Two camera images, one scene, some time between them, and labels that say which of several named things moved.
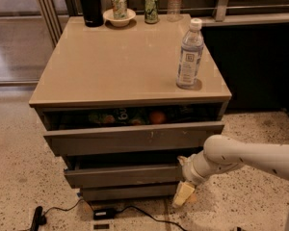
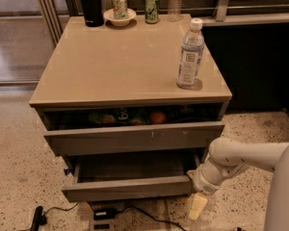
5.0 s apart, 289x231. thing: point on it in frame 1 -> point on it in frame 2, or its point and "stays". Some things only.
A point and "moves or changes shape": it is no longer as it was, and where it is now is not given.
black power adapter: (103, 214) stays
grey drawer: (123, 174) moves or changes shape
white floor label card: (102, 225) stays
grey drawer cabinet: (107, 100) stays
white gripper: (190, 171) -> (204, 184)
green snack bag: (121, 116) stays
